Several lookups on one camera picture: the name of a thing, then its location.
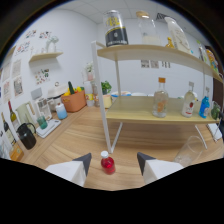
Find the jar of green limes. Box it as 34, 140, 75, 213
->
210, 101, 222, 121

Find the pale yellow cup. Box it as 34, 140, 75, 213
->
102, 93, 113, 109

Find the tall glass bottle cork lid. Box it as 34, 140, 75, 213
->
135, 10, 162, 47

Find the pale blue white bottle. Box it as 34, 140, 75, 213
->
55, 102, 69, 120

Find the white coffee appliance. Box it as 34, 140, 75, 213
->
30, 87, 53, 120

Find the small red liquid bottle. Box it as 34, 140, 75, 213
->
100, 150, 117, 176

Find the blue liquid bottle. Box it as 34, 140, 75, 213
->
198, 87, 212, 119

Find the tall black yellow can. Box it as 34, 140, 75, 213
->
102, 9, 129, 48

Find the green potted plant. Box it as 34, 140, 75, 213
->
100, 80, 113, 96

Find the small amber bottle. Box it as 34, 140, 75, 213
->
165, 36, 176, 49

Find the black jug with handle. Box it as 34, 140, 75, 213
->
15, 122, 38, 150

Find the clear bottle with orange cap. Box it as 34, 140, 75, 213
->
152, 77, 170, 119

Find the white notebook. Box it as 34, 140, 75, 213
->
206, 123, 223, 143

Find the pale green glass pitcher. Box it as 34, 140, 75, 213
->
15, 102, 36, 126

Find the white kitchen scale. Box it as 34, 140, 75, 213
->
35, 118, 62, 139

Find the white two-tier wooden rack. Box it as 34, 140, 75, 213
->
90, 40, 224, 154

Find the orange storage basket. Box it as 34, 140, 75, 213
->
60, 89, 88, 113

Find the small green cup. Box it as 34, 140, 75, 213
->
36, 114, 49, 130

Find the wooden wall shelf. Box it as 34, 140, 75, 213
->
28, 50, 64, 63

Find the dark wine bottle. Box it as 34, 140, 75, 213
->
0, 112, 17, 146
7, 100, 21, 132

